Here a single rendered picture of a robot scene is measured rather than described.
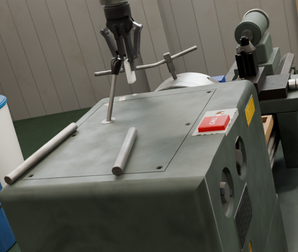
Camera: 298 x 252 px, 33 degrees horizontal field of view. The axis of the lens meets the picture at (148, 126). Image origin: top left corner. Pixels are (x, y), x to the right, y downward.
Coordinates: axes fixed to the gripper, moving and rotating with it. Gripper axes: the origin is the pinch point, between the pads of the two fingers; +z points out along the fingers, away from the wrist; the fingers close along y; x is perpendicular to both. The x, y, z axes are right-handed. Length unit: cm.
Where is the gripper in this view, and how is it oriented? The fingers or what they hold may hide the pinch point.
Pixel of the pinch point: (129, 71)
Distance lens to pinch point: 152.3
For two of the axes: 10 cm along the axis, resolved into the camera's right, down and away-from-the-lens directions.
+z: 1.8, 9.1, 3.8
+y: -9.2, 0.3, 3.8
